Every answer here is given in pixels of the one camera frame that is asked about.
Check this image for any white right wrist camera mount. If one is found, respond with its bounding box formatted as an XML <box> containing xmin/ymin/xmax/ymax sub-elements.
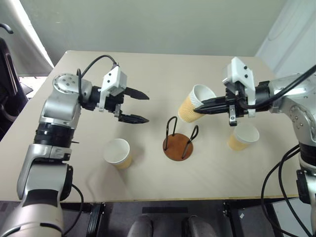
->
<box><xmin>221</xmin><ymin>56</ymin><xmax>256</xmax><ymax>118</ymax></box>

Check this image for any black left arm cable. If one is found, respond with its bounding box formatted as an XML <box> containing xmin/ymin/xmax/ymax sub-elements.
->
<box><xmin>76</xmin><ymin>54</ymin><xmax>118</xmax><ymax>104</ymax></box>

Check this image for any ribbed tan paper cup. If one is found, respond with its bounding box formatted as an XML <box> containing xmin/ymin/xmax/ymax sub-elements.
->
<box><xmin>103</xmin><ymin>138</ymin><xmax>133</xmax><ymax>170</ymax></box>
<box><xmin>177</xmin><ymin>83</ymin><xmax>218</xmax><ymax>124</ymax></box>
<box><xmin>227</xmin><ymin>123</ymin><xmax>260</xmax><ymax>152</ymax></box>

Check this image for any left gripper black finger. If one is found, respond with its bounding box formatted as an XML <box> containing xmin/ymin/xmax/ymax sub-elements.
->
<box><xmin>123</xmin><ymin>86</ymin><xmax>150</xmax><ymax>101</ymax></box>
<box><xmin>118</xmin><ymin>113</ymin><xmax>151</xmax><ymax>124</ymax></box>

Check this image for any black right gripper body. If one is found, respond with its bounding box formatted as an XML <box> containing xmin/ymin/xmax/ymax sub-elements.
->
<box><xmin>223</xmin><ymin>82</ymin><xmax>249</xmax><ymax>127</ymax></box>

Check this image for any black flat bar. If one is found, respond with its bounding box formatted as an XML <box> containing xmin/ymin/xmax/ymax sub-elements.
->
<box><xmin>142</xmin><ymin>206</ymin><xmax>189</xmax><ymax>214</ymax></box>

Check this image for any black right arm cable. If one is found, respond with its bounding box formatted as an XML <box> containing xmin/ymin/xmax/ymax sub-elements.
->
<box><xmin>237</xmin><ymin>64</ymin><xmax>316</xmax><ymax>110</ymax></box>

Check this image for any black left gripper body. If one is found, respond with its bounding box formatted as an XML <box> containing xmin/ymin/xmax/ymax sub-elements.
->
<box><xmin>104</xmin><ymin>91</ymin><xmax>125</xmax><ymax>122</ymax></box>

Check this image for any black office chair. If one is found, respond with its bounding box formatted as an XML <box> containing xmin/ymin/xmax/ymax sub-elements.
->
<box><xmin>0</xmin><ymin>23</ymin><xmax>29</xmax><ymax>142</ymax></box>

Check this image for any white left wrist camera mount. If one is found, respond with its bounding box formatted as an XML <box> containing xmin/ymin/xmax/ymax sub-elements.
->
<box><xmin>96</xmin><ymin>64</ymin><xmax>128</xmax><ymax>112</ymax></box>

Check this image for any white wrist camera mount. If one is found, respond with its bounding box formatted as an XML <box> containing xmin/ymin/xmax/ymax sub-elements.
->
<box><xmin>221</xmin><ymin>56</ymin><xmax>256</xmax><ymax>118</ymax></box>
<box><xmin>96</xmin><ymin>64</ymin><xmax>128</xmax><ymax>112</ymax></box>

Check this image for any white fabric sheet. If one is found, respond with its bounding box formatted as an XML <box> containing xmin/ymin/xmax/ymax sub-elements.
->
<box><xmin>0</xmin><ymin>0</ymin><xmax>54</xmax><ymax>76</ymax></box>

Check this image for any black table frame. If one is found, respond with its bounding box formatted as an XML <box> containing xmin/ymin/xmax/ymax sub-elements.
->
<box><xmin>60</xmin><ymin>197</ymin><xmax>301</xmax><ymax>237</ymax></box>

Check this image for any dark grey rounded shape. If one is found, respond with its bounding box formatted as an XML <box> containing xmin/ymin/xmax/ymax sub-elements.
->
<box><xmin>182</xmin><ymin>214</ymin><xmax>218</xmax><ymax>237</ymax></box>
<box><xmin>128</xmin><ymin>214</ymin><xmax>154</xmax><ymax>237</ymax></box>

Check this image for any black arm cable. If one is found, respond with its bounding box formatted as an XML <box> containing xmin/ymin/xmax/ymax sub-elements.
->
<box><xmin>76</xmin><ymin>54</ymin><xmax>118</xmax><ymax>104</ymax></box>
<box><xmin>237</xmin><ymin>64</ymin><xmax>316</xmax><ymax>110</ymax></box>

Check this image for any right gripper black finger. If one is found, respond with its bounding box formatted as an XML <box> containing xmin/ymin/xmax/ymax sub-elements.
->
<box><xmin>200</xmin><ymin>96</ymin><xmax>228</xmax><ymax>106</ymax></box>
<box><xmin>193</xmin><ymin>104</ymin><xmax>228</xmax><ymax>115</ymax></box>

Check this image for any wire cup holder wooden base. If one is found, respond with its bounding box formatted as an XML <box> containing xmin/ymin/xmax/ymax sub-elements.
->
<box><xmin>162</xmin><ymin>116</ymin><xmax>199</xmax><ymax>161</ymax></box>

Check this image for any black hanging cable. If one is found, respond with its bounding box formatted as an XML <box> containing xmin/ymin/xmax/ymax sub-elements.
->
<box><xmin>278</xmin><ymin>150</ymin><xmax>314</xmax><ymax>237</ymax></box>
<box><xmin>261</xmin><ymin>144</ymin><xmax>301</xmax><ymax>237</ymax></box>
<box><xmin>63</xmin><ymin>183</ymin><xmax>85</xmax><ymax>235</ymax></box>

